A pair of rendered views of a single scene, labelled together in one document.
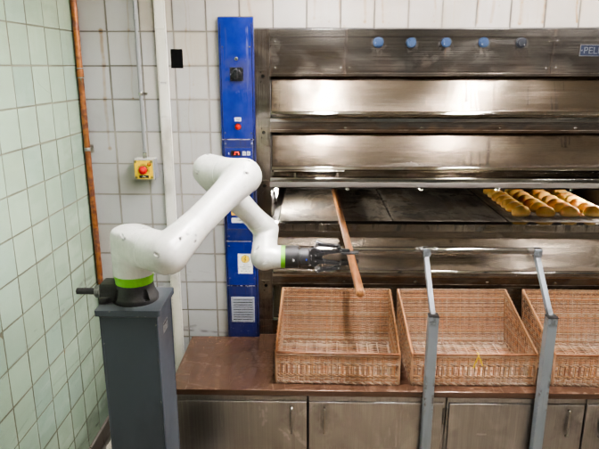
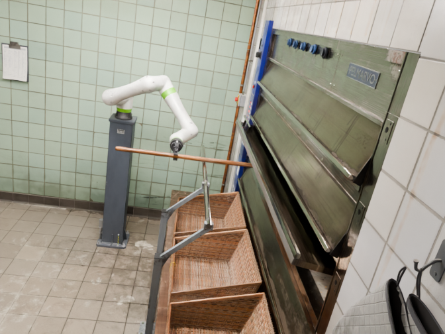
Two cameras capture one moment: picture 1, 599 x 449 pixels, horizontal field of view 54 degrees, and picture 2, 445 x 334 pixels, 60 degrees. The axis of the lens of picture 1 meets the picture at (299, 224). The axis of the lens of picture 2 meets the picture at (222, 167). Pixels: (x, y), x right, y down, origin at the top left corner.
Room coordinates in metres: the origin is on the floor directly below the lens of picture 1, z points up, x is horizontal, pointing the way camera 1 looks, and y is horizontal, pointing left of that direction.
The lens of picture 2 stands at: (2.19, -2.68, 2.09)
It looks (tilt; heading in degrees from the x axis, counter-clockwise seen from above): 21 degrees down; 81
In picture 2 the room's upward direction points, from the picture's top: 10 degrees clockwise
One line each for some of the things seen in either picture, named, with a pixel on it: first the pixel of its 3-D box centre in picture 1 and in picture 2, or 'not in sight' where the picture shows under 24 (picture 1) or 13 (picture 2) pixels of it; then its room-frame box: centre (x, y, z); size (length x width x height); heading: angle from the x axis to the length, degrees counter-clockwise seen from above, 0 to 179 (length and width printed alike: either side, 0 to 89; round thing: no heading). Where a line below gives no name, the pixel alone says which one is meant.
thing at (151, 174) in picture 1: (145, 168); (242, 100); (2.79, 0.74, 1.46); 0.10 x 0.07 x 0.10; 89
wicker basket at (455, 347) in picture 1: (461, 333); (211, 268); (2.54, -0.76, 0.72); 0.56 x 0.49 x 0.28; 89
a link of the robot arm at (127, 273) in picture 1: (135, 254); (124, 99); (1.79, 0.53, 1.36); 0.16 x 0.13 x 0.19; 54
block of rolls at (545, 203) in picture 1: (538, 200); not in sight; (3.23, -1.35, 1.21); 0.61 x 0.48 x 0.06; 179
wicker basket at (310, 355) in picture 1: (336, 332); (207, 219); (2.55, -0.18, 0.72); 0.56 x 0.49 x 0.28; 88
